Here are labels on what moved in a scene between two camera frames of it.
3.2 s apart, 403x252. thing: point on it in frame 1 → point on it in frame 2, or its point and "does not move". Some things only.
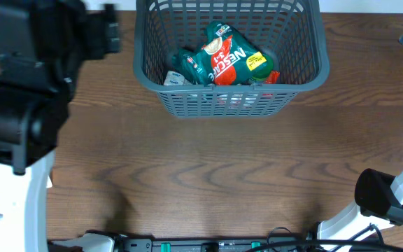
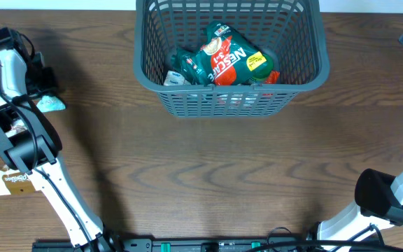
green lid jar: x=259 y=68 does not move
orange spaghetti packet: x=273 y=77 does not move
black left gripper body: x=74 y=32 → x=43 y=80
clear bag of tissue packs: x=174 y=78 does not move
